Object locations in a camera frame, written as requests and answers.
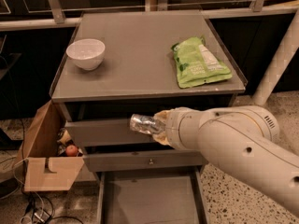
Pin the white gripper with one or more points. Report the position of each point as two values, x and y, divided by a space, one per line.
173 127

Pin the silver redbull can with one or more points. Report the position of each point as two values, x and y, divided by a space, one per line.
146 124

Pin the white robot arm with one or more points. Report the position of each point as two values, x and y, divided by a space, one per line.
240 142

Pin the grey middle drawer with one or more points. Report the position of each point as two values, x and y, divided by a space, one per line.
137 160

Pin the grey drawer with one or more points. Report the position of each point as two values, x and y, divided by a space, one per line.
153 196
104 132
137 160

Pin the grey top drawer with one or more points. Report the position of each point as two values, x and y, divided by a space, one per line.
104 132

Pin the grey bottom drawer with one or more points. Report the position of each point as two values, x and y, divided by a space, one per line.
153 196

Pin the grey drawer cabinet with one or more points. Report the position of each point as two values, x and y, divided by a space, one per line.
138 73

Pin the green snack bag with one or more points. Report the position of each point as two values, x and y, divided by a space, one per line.
197 65

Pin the red apple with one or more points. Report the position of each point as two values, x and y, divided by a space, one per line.
71 151

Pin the packaged item in box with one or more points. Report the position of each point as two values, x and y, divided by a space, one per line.
64 137

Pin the white ceramic bowl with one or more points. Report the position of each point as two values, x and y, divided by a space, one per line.
86 54

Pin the brown cardboard box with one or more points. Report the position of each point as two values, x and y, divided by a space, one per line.
46 171

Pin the metal window railing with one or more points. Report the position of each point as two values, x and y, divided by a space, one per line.
41 14

